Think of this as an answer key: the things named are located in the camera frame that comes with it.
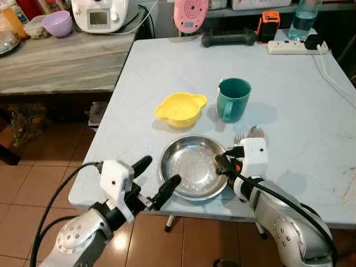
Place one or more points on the clear plastic container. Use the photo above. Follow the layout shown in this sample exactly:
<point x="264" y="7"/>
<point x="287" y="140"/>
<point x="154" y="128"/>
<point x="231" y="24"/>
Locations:
<point x="36" y="28"/>

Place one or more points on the round steel plate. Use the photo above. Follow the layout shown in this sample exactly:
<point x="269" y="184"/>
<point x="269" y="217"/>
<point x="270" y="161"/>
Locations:
<point x="192" y="167"/>

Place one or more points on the black dumbbell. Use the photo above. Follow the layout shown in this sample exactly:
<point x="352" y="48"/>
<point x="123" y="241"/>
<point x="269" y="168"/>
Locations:
<point x="229" y="39"/>

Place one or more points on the metal dish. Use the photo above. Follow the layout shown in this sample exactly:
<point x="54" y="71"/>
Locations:
<point x="5" y="43"/>

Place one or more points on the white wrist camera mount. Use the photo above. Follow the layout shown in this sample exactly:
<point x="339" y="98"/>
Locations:
<point x="253" y="153"/>
<point x="115" y="181"/>

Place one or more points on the green plastic mug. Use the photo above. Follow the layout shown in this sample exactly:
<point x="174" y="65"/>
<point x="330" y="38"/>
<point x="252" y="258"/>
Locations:
<point x="233" y="99"/>

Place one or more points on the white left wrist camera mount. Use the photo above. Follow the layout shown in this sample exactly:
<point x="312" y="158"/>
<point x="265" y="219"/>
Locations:
<point x="115" y="181"/>

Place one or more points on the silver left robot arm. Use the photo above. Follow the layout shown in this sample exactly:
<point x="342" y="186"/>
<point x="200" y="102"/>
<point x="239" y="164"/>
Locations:
<point x="75" y="236"/>

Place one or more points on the grey wooden side counter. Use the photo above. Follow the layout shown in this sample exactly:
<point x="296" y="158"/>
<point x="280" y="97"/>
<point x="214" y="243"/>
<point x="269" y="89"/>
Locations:
<point x="67" y="67"/>

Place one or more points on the white power strip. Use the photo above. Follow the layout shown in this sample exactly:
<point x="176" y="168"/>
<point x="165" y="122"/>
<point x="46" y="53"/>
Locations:
<point x="289" y="47"/>

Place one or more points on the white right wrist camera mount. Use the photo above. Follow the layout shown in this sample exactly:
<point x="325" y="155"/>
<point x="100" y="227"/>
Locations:
<point x="253" y="153"/>

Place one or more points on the white kitchen appliance with display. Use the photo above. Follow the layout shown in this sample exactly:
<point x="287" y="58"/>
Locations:
<point x="103" y="15"/>

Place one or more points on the steel fork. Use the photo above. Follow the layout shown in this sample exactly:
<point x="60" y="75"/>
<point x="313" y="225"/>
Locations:
<point x="239" y="137"/>

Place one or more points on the orange bottle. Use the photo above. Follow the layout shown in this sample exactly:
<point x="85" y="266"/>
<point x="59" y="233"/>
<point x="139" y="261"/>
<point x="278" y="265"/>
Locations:
<point x="14" y="22"/>

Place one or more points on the steel spoon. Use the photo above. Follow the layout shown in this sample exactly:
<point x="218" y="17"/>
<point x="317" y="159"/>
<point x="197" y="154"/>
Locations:
<point x="257" y="132"/>

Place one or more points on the patterned bag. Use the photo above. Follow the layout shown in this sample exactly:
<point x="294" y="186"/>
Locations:
<point x="25" y="122"/>

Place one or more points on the purple plastic bowl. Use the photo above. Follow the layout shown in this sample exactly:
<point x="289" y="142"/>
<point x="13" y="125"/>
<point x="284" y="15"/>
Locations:
<point x="57" y="23"/>

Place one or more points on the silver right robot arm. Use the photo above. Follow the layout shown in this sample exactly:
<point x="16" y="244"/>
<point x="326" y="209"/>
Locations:
<point x="278" y="225"/>

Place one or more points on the table leg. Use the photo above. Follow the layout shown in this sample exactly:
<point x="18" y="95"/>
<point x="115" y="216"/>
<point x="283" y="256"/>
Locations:
<point x="169" y="223"/>

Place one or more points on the pink round device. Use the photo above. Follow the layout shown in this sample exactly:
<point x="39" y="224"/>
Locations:
<point x="191" y="15"/>

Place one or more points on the red container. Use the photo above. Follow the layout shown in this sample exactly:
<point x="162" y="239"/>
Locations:
<point x="28" y="6"/>

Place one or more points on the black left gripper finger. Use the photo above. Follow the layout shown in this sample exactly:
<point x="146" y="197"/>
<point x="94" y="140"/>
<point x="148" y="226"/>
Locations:
<point x="142" y="165"/>
<point x="167" y="190"/>

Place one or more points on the white storage box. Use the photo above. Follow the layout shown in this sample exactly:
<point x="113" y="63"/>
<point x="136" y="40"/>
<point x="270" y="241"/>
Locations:
<point x="253" y="4"/>

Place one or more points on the black plug adapter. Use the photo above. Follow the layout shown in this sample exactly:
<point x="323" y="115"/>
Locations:
<point x="312" y="41"/>

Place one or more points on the clear blue water bottle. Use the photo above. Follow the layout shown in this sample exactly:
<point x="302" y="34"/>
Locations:
<point x="303" y="19"/>

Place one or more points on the orange and black device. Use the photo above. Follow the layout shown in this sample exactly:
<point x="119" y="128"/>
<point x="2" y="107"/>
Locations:
<point x="270" y="25"/>

